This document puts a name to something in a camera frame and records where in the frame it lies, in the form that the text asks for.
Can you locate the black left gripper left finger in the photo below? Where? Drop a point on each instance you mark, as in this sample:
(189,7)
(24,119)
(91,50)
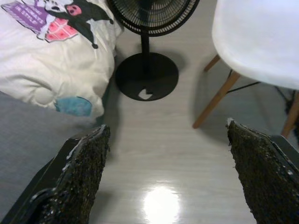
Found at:
(77,177)

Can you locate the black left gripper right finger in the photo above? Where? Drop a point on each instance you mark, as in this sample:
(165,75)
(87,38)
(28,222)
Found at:
(264,177)

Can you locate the grey fabric pillow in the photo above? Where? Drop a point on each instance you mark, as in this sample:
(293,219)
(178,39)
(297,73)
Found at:
(23,130)

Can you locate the white chair with wooden legs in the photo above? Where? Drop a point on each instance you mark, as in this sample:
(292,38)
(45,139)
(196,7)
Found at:
(252,35)

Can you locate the white cartoon print quilt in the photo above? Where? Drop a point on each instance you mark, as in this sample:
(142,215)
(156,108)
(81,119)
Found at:
(58,65)

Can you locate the black pedestal fan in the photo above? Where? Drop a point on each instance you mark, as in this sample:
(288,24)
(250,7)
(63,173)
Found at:
(144,77)

